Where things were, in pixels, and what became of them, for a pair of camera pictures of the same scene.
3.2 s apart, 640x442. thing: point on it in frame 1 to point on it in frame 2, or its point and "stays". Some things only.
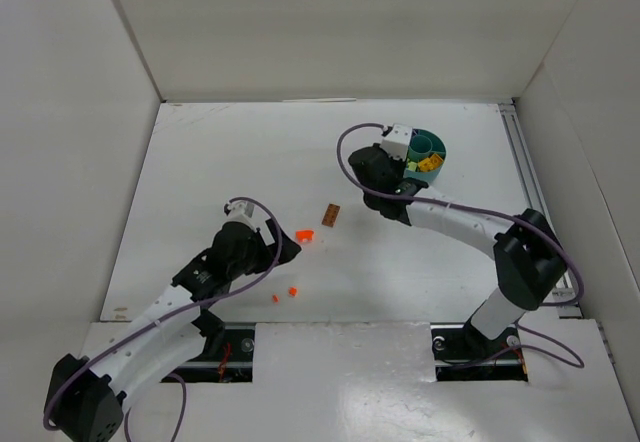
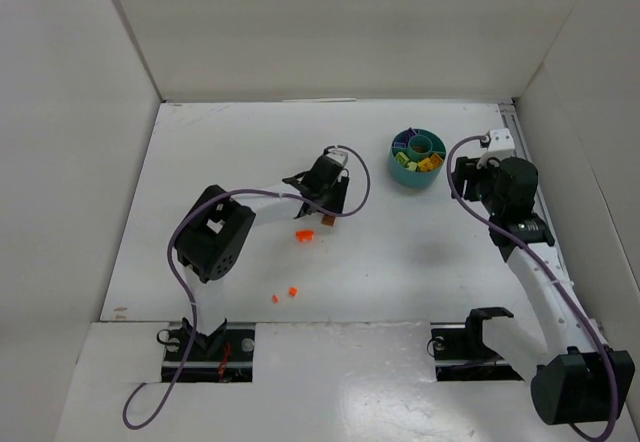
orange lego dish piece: x=304 y=236 stays
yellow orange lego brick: x=428 y=164 stays
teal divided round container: x=424 y=143 stays
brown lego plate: x=330 y=215 stays
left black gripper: x=272 y=241 to x=335 y=195
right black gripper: x=415 y=183 to x=461 y=177
